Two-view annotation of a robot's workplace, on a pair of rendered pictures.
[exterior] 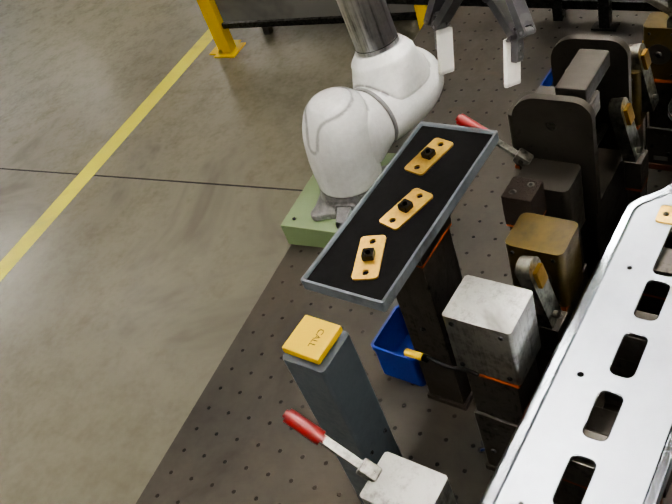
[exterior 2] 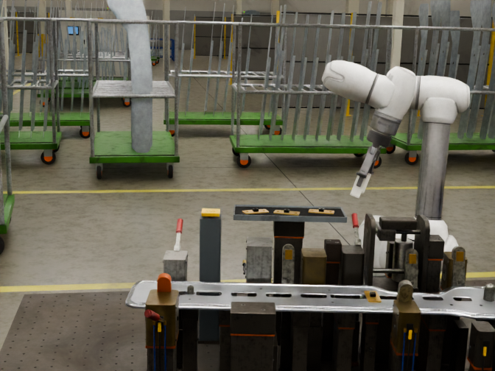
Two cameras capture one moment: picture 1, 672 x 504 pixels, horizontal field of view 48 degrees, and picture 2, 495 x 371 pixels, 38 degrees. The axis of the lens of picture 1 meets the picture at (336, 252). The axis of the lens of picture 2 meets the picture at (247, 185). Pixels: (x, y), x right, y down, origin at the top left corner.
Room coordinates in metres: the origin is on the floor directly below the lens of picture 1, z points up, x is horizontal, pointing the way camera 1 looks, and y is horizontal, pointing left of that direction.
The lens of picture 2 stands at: (-0.94, -1.56, 1.77)
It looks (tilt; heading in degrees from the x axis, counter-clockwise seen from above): 13 degrees down; 42
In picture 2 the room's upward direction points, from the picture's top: 1 degrees clockwise
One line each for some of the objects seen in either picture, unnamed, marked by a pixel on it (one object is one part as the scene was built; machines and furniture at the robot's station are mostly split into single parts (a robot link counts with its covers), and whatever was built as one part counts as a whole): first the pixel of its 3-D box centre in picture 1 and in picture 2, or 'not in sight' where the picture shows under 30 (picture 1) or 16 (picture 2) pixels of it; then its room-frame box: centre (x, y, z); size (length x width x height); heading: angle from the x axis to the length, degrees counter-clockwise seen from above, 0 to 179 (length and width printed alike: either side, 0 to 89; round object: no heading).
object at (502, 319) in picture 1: (498, 388); (257, 302); (0.68, -0.15, 0.90); 0.13 x 0.08 x 0.41; 42
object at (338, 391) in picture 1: (358, 433); (210, 279); (0.68, 0.07, 0.92); 0.08 x 0.08 x 0.44; 42
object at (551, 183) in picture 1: (549, 256); (348, 304); (0.90, -0.35, 0.89); 0.12 x 0.07 x 0.38; 42
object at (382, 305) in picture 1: (405, 206); (289, 213); (0.86, -0.12, 1.16); 0.37 x 0.14 x 0.02; 132
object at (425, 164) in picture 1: (428, 154); (321, 210); (0.94, -0.19, 1.17); 0.08 x 0.04 x 0.01; 121
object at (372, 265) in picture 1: (368, 255); (255, 210); (0.78, -0.04, 1.17); 0.08 x 0.04 x 0.01; 153
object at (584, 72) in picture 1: (580, 182); (391, 289); (0.99, -0.45, 0.94); 0.18 x 0.13 x 0.49; 132
